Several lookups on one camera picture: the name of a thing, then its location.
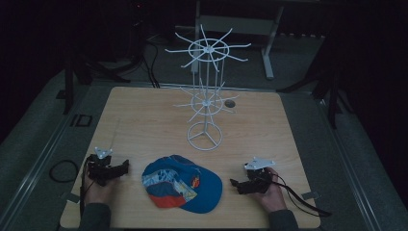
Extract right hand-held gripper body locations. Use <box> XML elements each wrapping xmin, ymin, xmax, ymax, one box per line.
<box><xmin>243</xmin><ymin>156</ymin><xmax>276</xmax><ymax>194</ymax></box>

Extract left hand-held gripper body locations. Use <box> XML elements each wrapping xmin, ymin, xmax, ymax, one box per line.
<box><xmin>85</xmin><ymin>146</ymin><xmax>120</xmax><ymax>188</ymax></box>

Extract person's right hand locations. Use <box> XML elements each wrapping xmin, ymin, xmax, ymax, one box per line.
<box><xmin>251</xmin><ymin>167</ymin><xmax>289</xmax><ymax>214</ymax></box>

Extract person's left hand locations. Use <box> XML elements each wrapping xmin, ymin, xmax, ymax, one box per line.
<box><xmin>82</xmin><ymin>164</ymin><xmax>118</xmax><ymax>205</ymax></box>

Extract grey tape piece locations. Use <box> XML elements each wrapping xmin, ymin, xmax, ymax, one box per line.
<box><xmin>64</xmin><ymin>192</ymin><xmax>81</xmax><ymax>204</ymax></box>
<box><xmin>300</xmin><ymin>191</ymin><xmax>320</xmax><ymax>201</ymax></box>

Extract blue patterned baseball cap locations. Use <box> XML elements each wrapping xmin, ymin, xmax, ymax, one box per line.
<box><xmin>141</xmin><ymin>154</ymin><xmax>223</xmax><ymax>215</ymax></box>

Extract black metal stand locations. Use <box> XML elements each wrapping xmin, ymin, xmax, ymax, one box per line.
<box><xmin>62</xmin><ymin>38</ymin><xmax>145</xmax><ymax>116</ymax></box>
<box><xmin>277</xmin><ymin>41</ymin><xmax>354</xmax><ymax>130</ymax></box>

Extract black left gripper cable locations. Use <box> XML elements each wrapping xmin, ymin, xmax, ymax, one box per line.
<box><xmin>79</xmin><ymin>159</ymin><xmax>97</xmax><ymax>217</ymax></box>

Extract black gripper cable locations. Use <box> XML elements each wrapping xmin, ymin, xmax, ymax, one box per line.
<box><xmin>270</xmin><ymin>172</ymin><xmax>333</xmax><ymax>218</ymax></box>
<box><xmin>79</xmin><ymin>159</ymin><xmax>97</xmax><ymax>217</ymax></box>

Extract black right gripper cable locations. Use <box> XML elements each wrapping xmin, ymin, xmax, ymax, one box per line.
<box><xmin>270</xmin><ymin>172</ymin><xmax>333</xmax><ymax>218</ymax></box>

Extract black rectangular floor frame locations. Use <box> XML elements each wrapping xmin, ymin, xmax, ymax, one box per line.
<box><xmin>69</xmin><ymin>114</ymin><xmax>94</xmax><ymax>128</ymax></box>

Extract white wire display rack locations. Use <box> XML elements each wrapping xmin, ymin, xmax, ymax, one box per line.
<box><xmin>165</xmin><ymin>24</ymin><xmax>252</xmax><ymax>152</ymax></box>

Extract black floor cables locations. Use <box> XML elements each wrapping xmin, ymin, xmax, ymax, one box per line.
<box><xmin>140</xmin><ymin>35</ymin><xmax>162</xmax><ymax>90</ymax></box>

